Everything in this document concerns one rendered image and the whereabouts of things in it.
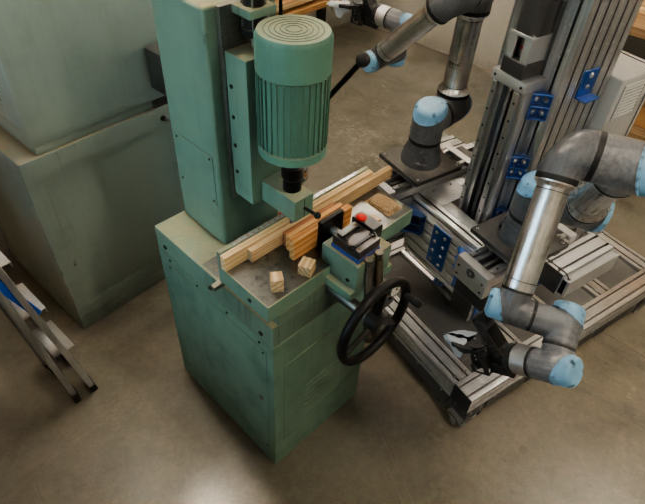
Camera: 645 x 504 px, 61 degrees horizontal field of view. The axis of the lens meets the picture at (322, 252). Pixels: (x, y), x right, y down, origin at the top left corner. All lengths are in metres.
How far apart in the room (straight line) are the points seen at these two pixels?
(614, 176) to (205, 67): 0.96
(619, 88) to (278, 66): 1.17
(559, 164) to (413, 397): 1.32
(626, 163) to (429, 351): 1.17
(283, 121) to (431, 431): 1.45
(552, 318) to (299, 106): 0.75
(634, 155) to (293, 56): 0.75
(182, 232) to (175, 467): 0.89
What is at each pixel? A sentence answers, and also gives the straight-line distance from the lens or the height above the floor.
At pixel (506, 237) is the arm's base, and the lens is 1.83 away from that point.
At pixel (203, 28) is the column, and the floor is 1.47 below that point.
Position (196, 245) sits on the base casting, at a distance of 1.75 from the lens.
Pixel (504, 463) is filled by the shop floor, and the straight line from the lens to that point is 2.34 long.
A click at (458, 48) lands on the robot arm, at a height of 1.22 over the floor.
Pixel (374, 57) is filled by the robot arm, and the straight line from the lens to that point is 2.07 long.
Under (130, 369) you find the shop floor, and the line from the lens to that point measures 2.49.
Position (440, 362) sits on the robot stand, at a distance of 2.24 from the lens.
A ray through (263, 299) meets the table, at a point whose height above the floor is 0.90.
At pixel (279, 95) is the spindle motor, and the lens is 1.27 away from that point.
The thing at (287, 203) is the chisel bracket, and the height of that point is 1.05.
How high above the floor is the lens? 1.99
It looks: 44 degrees down
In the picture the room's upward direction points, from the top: 4 degrees clockwise
